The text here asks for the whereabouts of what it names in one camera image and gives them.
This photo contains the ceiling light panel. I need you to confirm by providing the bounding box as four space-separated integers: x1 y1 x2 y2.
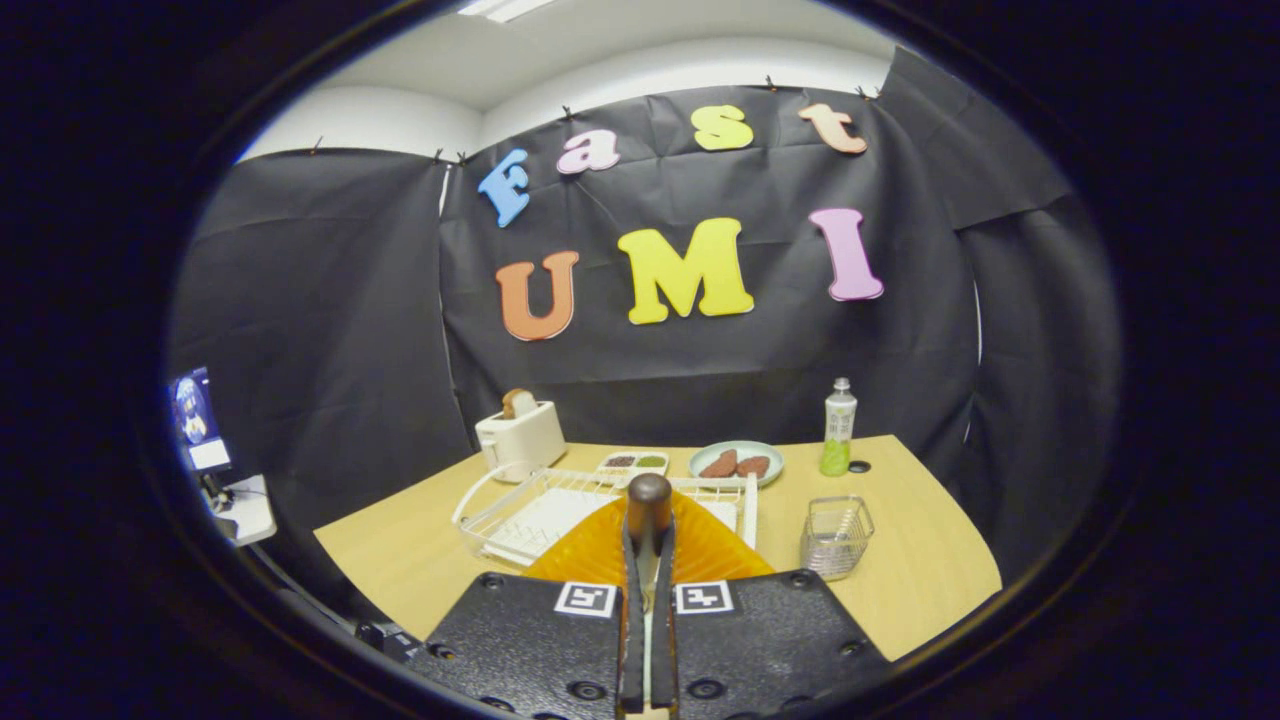
458 0 556 23

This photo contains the brown handled spoon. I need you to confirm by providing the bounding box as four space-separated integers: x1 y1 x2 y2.
626 474 674 716

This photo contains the white divided bean tray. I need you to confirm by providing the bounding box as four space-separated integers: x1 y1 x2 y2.
597 451 670 479

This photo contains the computer monitor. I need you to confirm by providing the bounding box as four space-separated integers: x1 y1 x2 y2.
168 366 233 474

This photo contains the green and white drink bottle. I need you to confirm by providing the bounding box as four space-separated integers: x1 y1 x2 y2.
820 377 858 477

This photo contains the white wire dish rack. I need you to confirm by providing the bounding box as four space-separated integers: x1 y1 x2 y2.
452 464 759 568

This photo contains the light green plate with meat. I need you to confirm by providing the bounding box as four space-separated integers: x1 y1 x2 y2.
688 441 785 488

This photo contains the black backdrop cloth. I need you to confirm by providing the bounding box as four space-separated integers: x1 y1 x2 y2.
165 45 1121 601

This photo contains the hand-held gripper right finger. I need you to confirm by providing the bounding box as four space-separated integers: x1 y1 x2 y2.
650 497 891 720

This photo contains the metal wire basket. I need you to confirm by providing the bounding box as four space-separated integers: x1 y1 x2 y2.
800 496 876 582

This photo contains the white toaster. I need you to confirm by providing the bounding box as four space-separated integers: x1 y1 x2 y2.
475 401 567 484

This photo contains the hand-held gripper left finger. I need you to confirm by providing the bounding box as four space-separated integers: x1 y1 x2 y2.
410 497 646 720

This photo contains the white side table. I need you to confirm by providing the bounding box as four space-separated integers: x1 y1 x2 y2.
205 473 278 546

